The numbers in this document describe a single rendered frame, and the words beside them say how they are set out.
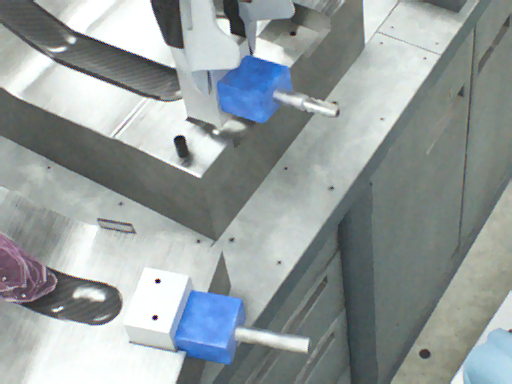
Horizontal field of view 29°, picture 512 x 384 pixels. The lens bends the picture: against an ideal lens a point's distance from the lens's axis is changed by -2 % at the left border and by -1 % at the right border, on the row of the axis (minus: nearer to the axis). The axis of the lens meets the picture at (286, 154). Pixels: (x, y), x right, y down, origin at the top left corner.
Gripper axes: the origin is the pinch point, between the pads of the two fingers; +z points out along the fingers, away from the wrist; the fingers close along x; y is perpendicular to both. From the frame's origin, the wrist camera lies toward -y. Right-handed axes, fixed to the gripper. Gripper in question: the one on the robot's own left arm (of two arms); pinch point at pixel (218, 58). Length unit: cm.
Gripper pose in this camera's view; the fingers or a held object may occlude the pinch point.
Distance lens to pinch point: 79.0
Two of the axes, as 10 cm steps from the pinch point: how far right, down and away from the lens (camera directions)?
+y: 8.3, 2.6, -4.9
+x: 5.4, -5.9, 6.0
